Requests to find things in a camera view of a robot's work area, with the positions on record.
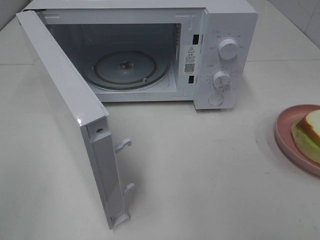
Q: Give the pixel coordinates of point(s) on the round door release button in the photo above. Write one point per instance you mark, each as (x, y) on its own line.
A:
(216, 99)

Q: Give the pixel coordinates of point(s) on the white microwave door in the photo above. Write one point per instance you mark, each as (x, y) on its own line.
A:
(81, 118)

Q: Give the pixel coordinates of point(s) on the white timer knob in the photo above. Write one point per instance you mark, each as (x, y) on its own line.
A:
(221, 79)

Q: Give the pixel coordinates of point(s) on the pink round plate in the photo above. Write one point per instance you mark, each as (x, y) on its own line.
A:
(285, 140)

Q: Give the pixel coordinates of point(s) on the white bread sandwich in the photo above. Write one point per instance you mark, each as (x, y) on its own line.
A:
(306, 135)

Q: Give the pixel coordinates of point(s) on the glass microwave turntable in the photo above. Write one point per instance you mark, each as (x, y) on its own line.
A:
(129, 66)

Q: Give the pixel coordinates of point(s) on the white warning label sticker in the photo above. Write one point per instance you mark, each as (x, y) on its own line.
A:
(191, 59)

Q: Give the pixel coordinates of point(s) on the white microwave oven body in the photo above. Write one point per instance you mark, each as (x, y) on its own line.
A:
(87, 28)

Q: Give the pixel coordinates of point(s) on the upper white power knob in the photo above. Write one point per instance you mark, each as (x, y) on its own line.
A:
(228, 48)

